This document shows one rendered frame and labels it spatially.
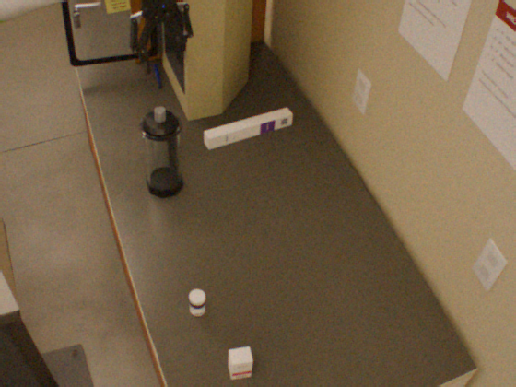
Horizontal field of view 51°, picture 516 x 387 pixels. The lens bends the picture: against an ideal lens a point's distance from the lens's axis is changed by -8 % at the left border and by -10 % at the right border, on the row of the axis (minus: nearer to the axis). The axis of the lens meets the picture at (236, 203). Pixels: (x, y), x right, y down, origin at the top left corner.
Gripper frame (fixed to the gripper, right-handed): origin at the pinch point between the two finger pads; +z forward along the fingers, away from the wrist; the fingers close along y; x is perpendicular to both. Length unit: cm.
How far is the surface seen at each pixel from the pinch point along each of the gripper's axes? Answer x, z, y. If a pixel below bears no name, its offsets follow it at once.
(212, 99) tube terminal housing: -16.9, 35.9, -18.7
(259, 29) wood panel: -52, 42, -51
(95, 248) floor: -47, 137, 29
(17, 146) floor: -132, 142, 54
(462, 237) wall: 62, 19, -50
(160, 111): 4.8, 12.7, 3.1
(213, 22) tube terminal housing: -19.0, 8.2, -20.2
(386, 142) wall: 26, 25, -52
